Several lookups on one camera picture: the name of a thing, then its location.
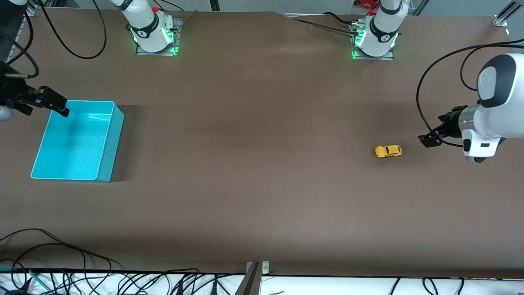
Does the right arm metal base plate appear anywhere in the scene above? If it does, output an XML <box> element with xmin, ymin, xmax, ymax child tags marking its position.
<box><xmin>136</xmin><ymin>17</ymin><xmax>183</xmax><ymax>56</ymax></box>

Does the black corrugated hose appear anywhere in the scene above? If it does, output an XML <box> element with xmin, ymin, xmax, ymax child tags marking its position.
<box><xmin>293</xmin><ymin>18</ymin><xmax>357</xmax><ymax>36</ymax></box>

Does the yellow beetle toy car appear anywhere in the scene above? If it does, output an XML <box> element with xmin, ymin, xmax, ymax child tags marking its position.
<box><xmin>375</xmin><ymin>145</ymin><xmax>404</xmax><ymax>159</ymax></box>

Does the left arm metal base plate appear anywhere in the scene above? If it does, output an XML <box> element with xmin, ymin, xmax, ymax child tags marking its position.
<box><xmin>350</xmin><ymin>21</ymin><xmax>396</xmax><ymax>61</ymax></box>

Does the turquoise plastic bin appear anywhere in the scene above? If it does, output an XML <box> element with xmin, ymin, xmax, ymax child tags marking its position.
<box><xmin>31</xmin><ymin>100</ymin><xmax>125</xmax><ymax>183</ymax></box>

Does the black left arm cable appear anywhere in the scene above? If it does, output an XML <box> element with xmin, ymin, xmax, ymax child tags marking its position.
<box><xmin>416</xmin><ymin>43</ymin><xmax>524</xmax><ymax>148</ymax></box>

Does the gray metal post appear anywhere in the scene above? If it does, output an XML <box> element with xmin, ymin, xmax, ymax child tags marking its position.
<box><xmin>234</xmin><ymin>262</ymin><xmax>262</xmax><ymax>295</ymax></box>

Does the brown table cover mat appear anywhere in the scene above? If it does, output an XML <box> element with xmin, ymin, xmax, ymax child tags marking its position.
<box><xmin>0</xmin><ymin>8</ymin><xmax>524</xmax><ymax>279</ymax></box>

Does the silver metal bracket plate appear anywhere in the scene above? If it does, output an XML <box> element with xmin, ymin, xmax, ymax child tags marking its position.
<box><xmin>246</xmin><ymin>261</ymin><xmax>270</xmax><ymax>275</ymax></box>

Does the thin gray cable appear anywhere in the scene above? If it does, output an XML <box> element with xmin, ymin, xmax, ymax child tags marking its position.
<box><xmin>178</xmin><ymin>10</ymin><xmax>198</xmax><ymax>31</ymax></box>

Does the black looping cable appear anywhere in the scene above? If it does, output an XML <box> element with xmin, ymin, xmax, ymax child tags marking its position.
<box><xmin>40</xmin><ymin>0</ymin><xmax>108</xmax><ymax>60</ymax></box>

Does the long thin black cable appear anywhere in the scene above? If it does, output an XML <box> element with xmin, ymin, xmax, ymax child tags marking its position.
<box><xmin>0</xmin><ymin>228</ymin><xmax>121</xmax><ymax>271</ymax></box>

